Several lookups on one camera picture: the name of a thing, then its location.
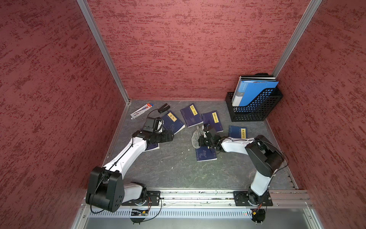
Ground blue folder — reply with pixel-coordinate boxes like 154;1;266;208
232;80;278;106

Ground black mesh file holder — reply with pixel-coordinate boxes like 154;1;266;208
226;87;283;122

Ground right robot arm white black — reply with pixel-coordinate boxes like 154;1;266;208
192;126;285;207

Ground blue book Yuewei notes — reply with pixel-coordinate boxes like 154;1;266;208
201;110;224;133

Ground blue book Shijing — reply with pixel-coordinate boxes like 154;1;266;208
145;143;160;152

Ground dark folders behind blue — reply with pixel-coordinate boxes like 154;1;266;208
240;73;276;82

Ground blue book Tang poems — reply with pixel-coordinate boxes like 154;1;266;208
180;103;204;127

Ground white red pen package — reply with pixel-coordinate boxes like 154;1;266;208
130;103;154;120

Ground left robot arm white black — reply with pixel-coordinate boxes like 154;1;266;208
85;117;174;212

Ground blue book Hanfeizi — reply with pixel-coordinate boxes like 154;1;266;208
195;147;217;162

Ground blue book Mengxi Bitan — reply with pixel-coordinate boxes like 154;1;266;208
228;126;247;139

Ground grey knitted cloth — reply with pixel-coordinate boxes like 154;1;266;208
191;126;204;149

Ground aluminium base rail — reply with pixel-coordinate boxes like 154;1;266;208
72;189;323;229

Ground black stapler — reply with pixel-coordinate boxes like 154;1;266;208
158;103;170;114

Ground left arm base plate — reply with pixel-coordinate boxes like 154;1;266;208
122;190;161;207

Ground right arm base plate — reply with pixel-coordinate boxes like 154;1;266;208
233;191;273;207

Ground blue book Zhuangzi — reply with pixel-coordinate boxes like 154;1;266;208
162;111;185;135

